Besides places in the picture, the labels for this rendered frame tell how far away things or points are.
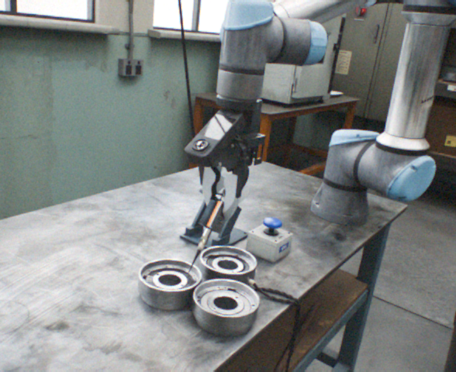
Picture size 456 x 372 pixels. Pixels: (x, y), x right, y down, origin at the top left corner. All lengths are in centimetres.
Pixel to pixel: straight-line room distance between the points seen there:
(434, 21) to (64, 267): 85
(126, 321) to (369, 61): 407
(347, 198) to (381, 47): 344
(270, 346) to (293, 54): 67
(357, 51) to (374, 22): 28
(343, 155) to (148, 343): 69
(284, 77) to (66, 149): 137
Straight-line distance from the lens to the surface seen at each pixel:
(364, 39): 464
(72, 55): 255
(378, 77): 459
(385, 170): 112
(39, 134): 251
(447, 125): 417
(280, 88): 304
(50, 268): 90
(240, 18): 75
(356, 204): 124
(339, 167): 121
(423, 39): 108
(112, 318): 77
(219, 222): 83
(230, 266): 90
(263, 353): 114
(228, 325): 73
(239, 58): 75
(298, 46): 81
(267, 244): 96
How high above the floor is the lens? 125
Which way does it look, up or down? 19 degrees down
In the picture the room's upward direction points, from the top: 7 degrees clockwise
